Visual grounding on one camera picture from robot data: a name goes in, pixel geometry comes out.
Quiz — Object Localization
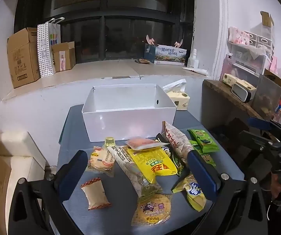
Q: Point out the cream box with green print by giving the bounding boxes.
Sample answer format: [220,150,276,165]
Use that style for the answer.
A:
[222,73,256,96]

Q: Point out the long white printed snack packet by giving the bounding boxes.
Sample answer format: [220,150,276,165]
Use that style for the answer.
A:
[107,145,163,201]

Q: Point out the yellow snack packet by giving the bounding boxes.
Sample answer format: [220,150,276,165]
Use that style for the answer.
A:
[126,147,178,184]

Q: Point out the round yellow cookie packet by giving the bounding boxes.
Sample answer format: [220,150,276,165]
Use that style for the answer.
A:
[131,193,173,227]

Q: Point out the wooden side shelf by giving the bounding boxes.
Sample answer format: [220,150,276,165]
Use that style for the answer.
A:
[202,79,269,128]

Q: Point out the white cushion block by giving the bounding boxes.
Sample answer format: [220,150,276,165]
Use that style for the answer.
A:
[0,131,46,226]

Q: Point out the white drawer organizer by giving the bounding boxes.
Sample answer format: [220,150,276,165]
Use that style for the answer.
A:
[225,27,275,82]

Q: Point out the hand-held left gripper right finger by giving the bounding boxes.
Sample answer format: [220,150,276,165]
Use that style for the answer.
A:
[187,150,268,235]

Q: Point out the white dotted sheet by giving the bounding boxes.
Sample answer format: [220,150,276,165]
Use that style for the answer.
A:
[37,22,55,77]

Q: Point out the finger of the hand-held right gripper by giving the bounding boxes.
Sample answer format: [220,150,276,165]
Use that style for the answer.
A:
[238,130,281,163]
[248,117,281,134]

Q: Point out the white plastic bottle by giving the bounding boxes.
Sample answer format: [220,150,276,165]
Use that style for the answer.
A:
[187,49,199,69]

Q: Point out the white cardboard box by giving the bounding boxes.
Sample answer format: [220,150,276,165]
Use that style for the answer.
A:
[81,83,177,142]

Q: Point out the small beige red-edged packet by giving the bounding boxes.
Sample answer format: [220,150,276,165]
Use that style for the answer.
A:
[80,177,112,211]

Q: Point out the round rice cracker packet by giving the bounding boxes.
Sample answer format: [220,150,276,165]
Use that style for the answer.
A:
[87,146,115,177]

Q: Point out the yellow-green packet with blue label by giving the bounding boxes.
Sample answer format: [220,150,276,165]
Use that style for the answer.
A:
[172,174,207,212]

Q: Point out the large cardboard box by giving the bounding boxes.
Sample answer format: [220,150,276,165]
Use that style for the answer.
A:
[7,27,42,89]

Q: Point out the small cardboard box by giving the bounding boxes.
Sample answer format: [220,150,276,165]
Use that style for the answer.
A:
[51,41,76,72]

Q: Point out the orange flat snack packet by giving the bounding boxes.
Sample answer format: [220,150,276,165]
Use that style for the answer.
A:
[125,136,169,151]

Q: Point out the yellow tissue pack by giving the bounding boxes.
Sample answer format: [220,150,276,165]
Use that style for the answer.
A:
[162,79,190,111]

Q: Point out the green seaweed snack packet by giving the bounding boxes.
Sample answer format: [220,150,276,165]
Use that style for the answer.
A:
[188,128,220,153]
[199,152,217,167]
[189,139,204,153]

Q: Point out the dark window frame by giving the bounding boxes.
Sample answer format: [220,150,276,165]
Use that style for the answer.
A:
[14,0,195,64]

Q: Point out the clear acrylic box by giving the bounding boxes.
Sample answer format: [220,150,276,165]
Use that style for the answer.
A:
[250,73,281,121]

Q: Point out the small cardboard flap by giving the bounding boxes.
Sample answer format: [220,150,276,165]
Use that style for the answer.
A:
[260,11,274,28]

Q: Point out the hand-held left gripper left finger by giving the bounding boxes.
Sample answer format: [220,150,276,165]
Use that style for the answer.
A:
[8,150,89,235]

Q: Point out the printed tissue box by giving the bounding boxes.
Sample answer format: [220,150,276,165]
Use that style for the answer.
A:
[144,43,187,66]

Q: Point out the white paper bag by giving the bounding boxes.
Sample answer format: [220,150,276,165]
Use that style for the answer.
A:
[48,17,66,45]

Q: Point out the white paper roll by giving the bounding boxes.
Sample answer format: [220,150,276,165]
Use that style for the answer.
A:
[182,67,208,76]

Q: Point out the pink printed pack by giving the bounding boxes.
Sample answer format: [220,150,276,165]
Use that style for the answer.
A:
[229,26,251,45]

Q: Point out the white and red snack packet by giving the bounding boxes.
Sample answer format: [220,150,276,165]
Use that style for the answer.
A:
[162,121,195,163]

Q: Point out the grey and white desk clock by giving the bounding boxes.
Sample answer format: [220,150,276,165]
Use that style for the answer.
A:
[231,84,252,103]

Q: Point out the yellow jelly cup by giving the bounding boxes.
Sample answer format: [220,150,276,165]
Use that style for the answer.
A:
[103,137,117,150]

